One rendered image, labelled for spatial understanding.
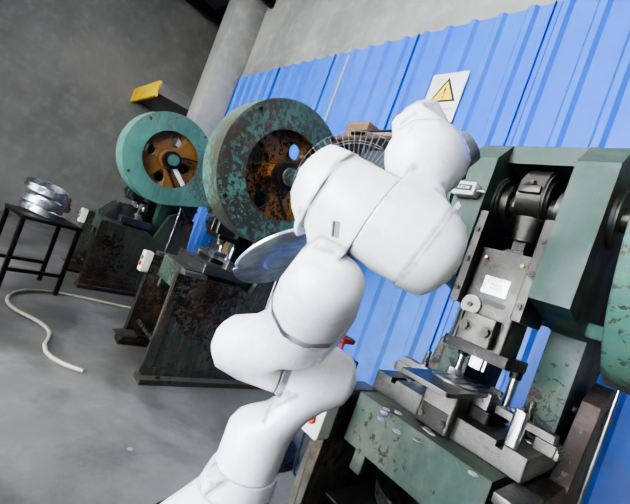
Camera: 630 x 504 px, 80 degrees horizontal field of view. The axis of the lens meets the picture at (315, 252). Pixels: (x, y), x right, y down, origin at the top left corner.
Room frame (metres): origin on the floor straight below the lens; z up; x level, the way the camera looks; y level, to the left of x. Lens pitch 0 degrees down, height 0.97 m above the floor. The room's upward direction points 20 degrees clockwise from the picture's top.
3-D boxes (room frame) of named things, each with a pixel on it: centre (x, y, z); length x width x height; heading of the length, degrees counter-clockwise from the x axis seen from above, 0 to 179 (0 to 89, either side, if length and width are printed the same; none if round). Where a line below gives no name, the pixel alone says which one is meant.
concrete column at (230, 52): (5.55, 2.21, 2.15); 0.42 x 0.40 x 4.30; 132
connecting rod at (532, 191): (1.11, -0.58, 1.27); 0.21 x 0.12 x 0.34; 132
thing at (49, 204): (2.83, 2.02, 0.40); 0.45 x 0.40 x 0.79; 54
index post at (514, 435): (0.90, -0.60, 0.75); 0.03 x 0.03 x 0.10; 42
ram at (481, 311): (1.09, -0.54, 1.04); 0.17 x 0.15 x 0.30; 132
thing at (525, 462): (1.11, -0.58, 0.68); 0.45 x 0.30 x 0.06; 42
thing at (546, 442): (0.99, -0.69, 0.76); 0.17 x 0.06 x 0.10; 42
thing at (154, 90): (5.99, 2.95, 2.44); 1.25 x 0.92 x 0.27; 42
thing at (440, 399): (0.99, -0.45, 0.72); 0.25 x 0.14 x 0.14; 132
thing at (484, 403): (1.11, -0.57, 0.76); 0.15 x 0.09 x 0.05; 42
